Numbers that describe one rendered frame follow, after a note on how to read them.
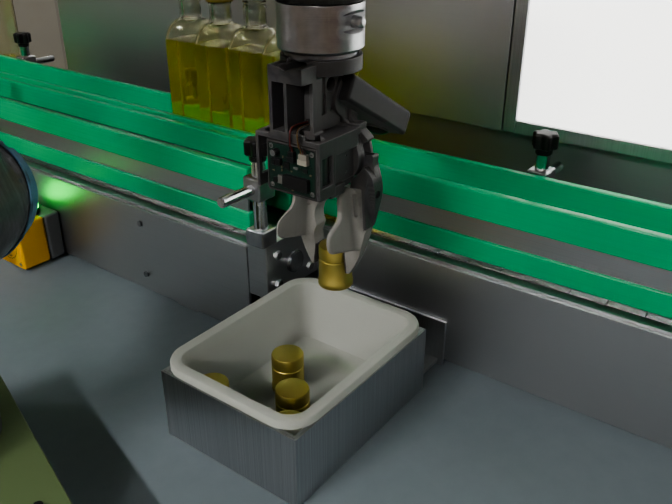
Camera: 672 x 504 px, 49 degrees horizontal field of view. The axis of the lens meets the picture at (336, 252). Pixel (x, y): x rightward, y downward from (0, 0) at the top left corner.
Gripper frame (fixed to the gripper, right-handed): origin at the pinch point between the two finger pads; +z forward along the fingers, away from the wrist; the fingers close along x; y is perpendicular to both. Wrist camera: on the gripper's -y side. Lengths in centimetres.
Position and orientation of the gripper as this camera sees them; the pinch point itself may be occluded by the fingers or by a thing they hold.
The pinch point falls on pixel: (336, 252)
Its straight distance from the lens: 73.6
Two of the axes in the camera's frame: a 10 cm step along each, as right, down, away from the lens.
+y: -5.9, 3.6, -7.2
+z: 0.0, 8.9, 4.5
